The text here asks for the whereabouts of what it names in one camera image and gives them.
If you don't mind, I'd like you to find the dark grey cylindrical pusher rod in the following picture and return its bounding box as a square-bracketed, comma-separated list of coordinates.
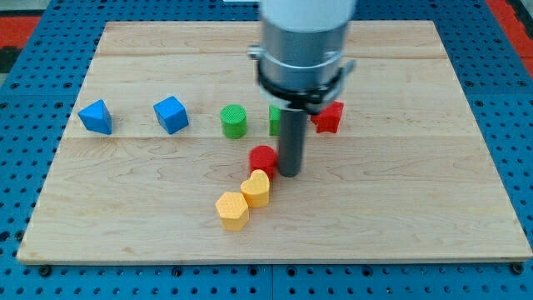
[278, 110, 307, 178]

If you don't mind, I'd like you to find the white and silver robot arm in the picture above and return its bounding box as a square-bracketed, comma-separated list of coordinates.
[248, 0, 357, 178]

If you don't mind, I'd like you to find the yellow heart block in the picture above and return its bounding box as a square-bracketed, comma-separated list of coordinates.
[241, 169, 270, 208]

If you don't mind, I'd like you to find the blue cube block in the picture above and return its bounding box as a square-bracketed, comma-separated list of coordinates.
[153, 96, 189, 134]

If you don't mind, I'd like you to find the green block behind rod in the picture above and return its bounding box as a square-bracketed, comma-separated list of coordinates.
[268, 105, 281, 136]

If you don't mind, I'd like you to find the red star block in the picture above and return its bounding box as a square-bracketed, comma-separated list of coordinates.
[311, 101, 345, 133]

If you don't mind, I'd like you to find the red cylinder block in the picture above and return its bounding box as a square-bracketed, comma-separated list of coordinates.
[248, 145, 277, 181]

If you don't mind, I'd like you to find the green cylinder block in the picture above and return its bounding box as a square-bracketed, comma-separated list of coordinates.
[220, 104, 247, 139]

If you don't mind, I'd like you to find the yellow hexagon block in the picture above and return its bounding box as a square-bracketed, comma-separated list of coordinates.
[215, 192, 250, 231]

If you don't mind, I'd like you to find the light wooden board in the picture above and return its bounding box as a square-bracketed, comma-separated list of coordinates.
[17, 21, 532, 266]

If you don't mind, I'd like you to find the blue triangular prism block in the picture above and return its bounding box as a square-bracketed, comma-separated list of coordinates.
[77, 99, 112, 135]

